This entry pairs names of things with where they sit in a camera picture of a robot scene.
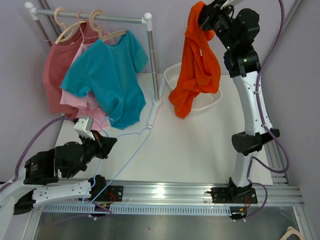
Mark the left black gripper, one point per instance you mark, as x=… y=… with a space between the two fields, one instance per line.
x=104 y=145

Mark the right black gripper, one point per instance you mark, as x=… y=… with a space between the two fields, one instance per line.
x=210 y=12

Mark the blue wire hanger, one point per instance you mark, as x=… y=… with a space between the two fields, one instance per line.
x=120 y=171

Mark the pink t shirt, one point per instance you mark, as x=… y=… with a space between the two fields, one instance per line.
x=88 y=105

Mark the orange t shirt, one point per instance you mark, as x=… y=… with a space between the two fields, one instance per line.
x=200 y=69

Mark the teal t shirt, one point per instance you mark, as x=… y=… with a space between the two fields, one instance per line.
x=110 y=72

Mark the dusty red t shirt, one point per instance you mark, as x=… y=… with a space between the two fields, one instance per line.
x=58 y=61

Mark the beige hanger with red shirt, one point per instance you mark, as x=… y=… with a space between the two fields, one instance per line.
x=68 y=31

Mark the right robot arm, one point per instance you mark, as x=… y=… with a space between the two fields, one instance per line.
x=237 y=34

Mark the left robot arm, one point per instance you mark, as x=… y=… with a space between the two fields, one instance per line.
x=37 y=182

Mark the beige hanger on floor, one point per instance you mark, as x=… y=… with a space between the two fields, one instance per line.
x=291 y=231

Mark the white metal clothes rack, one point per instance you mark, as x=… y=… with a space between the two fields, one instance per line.
x=146 y=20

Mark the white perforated plastic basket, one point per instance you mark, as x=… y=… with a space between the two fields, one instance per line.
x=200 y=104

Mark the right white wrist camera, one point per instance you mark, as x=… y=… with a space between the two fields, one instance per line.
x=227 y=3

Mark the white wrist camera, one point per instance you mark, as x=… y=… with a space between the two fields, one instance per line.
x=83 y=126
x=227 y=3

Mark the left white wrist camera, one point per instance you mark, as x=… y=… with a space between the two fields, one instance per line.
x=83 y=126

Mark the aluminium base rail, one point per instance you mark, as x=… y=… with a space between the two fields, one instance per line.
x=161 y=193

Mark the white slotted cable duct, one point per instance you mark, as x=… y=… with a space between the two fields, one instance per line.
x=139 y=209

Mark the right aluminium frame post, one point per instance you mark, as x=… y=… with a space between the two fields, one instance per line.
x=286 y=20

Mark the aluminium frame post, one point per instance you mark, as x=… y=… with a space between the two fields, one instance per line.
x=286 y=20
x=45 y=5

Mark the left aluminium frame post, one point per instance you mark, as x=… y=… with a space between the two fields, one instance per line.
x=45 y=5

